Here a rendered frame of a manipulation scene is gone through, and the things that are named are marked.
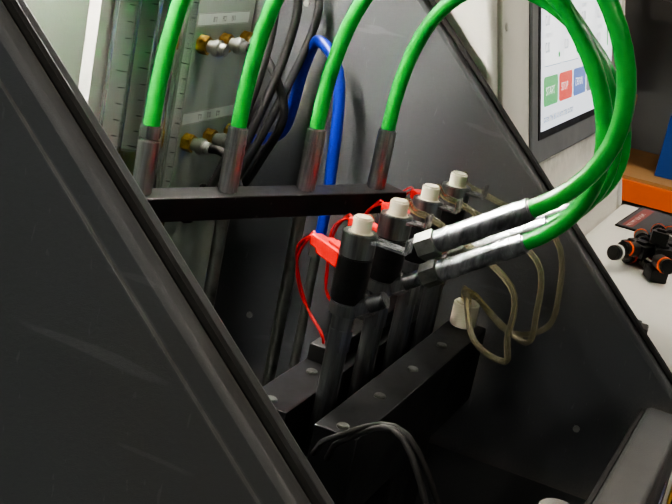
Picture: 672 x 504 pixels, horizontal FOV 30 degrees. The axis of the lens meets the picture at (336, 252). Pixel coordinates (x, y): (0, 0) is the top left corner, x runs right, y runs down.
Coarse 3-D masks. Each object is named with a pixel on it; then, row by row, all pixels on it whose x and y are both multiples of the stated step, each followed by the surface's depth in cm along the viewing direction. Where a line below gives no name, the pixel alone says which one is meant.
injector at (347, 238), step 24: (360, 240) 97; (336, 264) 99; (360, 264) 98; (336, 288) 99; (360, 288) 99; (336, 312) 99; (360, 312) 99; (336, 336) 100; (336, 360) 101; (336, 384) 102; (312, 432) 103
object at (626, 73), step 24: (600, 0) 87; (168, 24) 101; (624, 24) 86; (168, 48) 101; (624, 48) 86; (168, 72) 102; (624, 72) 87; (624, 96) 87; (144, 120) 104; (624, 120) 88; (600, 168) 89; (552, 192) 91; (576, 192) 90
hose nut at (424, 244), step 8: (424, 232) 96; (432, 232) 96; (416, 240) 96; (424, 240) 95; (432, 240) 95; (416, 248) 96; (424, 248) 95; (432, 248) 95; (424, 256) 96; (432, 256) 96
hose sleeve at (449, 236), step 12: (516, 204) 92; (480, 216) 93; (492, 216) 93; (504, 216) 92; (516, 216) 92; (528, 216) 92; (444, 228) 95; (456, 228) 94; (468, 228) 94; (480, 228) 93; (492, 228) 93; (504, 228) 93; (444, 240) 94; (456, 240) 94; (468, 240) 94
